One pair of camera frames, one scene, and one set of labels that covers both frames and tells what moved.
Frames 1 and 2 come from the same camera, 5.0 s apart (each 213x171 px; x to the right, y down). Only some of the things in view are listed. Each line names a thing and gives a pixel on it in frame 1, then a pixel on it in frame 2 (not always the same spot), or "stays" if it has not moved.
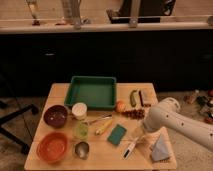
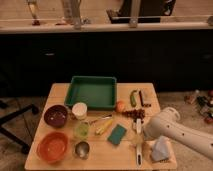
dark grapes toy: [137, 114] stays
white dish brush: [138, 139] -> [139, 153]
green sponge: [117, 134] stays
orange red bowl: [52, 147] stays
